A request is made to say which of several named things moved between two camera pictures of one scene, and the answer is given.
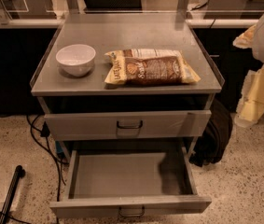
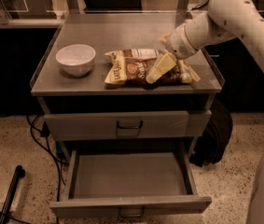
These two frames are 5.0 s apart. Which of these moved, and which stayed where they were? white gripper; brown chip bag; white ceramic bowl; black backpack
Moved: white gripper
Stayed: brown chip bag; black backpack; white ceramic bowl
